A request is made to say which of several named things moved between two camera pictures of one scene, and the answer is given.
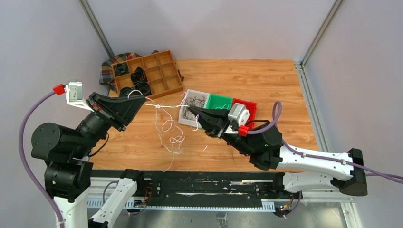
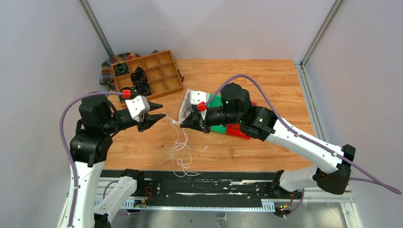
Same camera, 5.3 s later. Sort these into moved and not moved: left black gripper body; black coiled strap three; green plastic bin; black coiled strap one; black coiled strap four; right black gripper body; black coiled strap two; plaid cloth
Moved: right black gripper body; left black gripper body
Not moved: green plastic bin; plaid cloth; black coiled strap one; black coiled strap four; black coiled strap two; black coiled strap three
